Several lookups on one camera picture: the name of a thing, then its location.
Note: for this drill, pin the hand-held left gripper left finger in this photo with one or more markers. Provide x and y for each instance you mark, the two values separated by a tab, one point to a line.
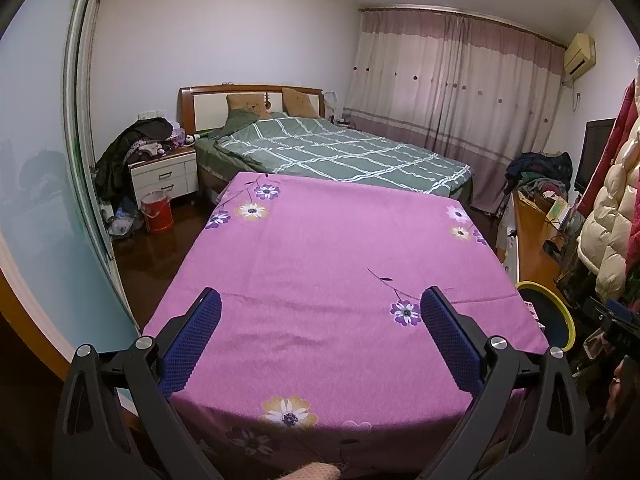
192	345

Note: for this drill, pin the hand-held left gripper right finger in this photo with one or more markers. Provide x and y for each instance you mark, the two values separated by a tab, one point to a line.
450	340

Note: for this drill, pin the yellow rimmed blue trash bin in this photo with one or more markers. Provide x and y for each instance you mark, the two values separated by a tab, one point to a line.
555	320

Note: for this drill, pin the white puffy jacket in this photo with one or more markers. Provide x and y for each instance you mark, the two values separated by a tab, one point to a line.
607	230

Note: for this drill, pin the long wooden desk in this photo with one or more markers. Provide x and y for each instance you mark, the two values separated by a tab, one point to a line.
530	240

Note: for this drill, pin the green box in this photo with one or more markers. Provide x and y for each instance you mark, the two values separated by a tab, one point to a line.
559	209

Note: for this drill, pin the red bucket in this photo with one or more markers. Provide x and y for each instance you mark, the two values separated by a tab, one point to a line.
157	214

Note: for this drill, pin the plastic bags on floor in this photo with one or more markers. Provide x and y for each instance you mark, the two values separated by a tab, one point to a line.
125	220

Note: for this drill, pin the pink floral tablecloth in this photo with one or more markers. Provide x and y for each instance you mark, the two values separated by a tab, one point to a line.
325	270

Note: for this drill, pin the white nightstand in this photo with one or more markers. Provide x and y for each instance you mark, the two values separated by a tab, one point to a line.
162	177

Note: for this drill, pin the black television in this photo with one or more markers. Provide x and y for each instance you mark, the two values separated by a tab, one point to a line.
594	155

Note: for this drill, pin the heap of mixed clothes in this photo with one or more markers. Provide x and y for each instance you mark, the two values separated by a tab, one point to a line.
537	170

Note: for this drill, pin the pink dotted cloth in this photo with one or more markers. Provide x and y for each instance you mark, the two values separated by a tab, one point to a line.
317	472

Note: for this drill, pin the red garment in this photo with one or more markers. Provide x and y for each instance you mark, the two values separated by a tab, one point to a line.
617	130

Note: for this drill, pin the pile of dark clothes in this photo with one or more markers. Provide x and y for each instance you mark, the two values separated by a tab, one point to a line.
125	145

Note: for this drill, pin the green checked quilt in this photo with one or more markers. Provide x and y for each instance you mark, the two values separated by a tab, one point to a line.
340	155

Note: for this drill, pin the glass sliding wardrobe door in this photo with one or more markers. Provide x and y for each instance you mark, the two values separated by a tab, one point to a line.
45	185

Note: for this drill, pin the wooden bed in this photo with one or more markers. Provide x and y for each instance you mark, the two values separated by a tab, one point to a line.
210	107

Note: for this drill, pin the pink beige curtain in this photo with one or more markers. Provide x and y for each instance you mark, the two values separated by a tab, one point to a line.
450	100

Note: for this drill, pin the brown pillow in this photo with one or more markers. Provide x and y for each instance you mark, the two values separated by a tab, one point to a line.
247	105
299	102

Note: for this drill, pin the bedside lamp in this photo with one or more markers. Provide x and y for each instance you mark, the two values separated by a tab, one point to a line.
333	105

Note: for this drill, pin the cream air conditioner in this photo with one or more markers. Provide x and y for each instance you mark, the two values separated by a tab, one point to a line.
580	57

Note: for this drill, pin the white wall socket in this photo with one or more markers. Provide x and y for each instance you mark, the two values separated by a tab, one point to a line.
147	113

